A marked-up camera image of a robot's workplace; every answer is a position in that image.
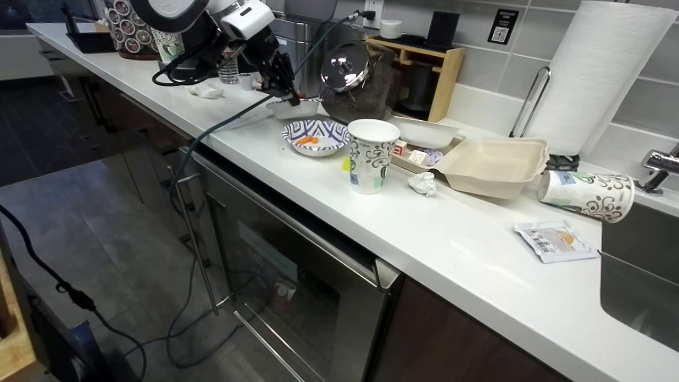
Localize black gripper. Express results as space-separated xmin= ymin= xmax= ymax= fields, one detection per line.
xmin=244 ymin=27 xmax=302 ymax=106

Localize robot arm white and black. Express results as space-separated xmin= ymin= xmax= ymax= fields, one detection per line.
xmin=131 ymin=0 xmax=299 ymax=103

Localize clear plastic water bottle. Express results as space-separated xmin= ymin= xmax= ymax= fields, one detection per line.
xmin=218 ymin=57 xmax=240 ymax=84

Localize silver toaster appliance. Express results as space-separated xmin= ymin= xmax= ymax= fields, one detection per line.
xmin=266 ymin=0 xmax=338 ymax=97

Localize upright patterned paper cup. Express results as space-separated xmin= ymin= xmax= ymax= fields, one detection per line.
xmin=347 ymin=118 xmax=400 ymax=193

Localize black coffee machine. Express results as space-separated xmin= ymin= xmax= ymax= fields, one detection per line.
xmin=167 ymin=14 xmax=220 ymax=83

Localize patterned cup beside machine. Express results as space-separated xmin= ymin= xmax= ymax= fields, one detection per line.
xmin=153 ymin=30 xmax=184 ymax=65

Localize flat snack packets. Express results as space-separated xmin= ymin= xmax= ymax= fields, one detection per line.
xmin=393 ymin=141 xmax=443 ymax=172

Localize white shallow dish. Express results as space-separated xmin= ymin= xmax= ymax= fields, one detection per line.
xmin=395 ymin=120 xmax=457 ymax=149

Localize crumpled white paper ball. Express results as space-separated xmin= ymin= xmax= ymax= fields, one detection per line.
xmin=407 ymin=172 xmax=437 ymax=197

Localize wooden organizer rack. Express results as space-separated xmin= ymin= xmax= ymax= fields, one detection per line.
xmin=364 ymin=37 xmax=464 ymax=124

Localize black box on counter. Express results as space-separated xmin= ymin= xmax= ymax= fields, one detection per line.
xmin=61 ymin=7 xmax=114 ymax=53

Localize stainless dishwasher front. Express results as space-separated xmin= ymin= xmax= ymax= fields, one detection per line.
xmin=188 ymin=149 xmax=399 ymax=382

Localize beige takeout clamshell container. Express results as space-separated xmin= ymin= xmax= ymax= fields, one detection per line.
xmin=435 ymin=139 xmax=549 ymax=199

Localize small printed sachet packet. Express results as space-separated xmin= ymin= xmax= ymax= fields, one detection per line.
xmin=513 ymin=221 xmax=597 ymax=264

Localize white paper towel roll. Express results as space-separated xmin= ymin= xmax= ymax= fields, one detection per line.
xmin=527 ymin=0 xmax=676 ymax=155

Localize lying patterned paper cup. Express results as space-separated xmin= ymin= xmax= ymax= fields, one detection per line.
xmin=538 ymin=170 xmax=636 ymax=223

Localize stainless steel sink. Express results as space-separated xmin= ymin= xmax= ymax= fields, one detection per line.
xmin=600 ymin=203 xmax=679 ymax=351

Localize wall power outlet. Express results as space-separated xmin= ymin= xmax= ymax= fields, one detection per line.
xmin=362 ymin=0 xmax=384 ymax=27

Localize dark green power cable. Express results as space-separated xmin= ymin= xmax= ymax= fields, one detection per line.
xmin=164 ymin=8 xmax=376 ymax=371

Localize black wall sign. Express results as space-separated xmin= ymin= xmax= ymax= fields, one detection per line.
xmin=487 ymin=8 xmax=518 ymax=44

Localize black cable on floor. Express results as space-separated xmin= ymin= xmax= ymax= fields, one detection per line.
xmin=0 ymin=203 xmax=148 ymax=382

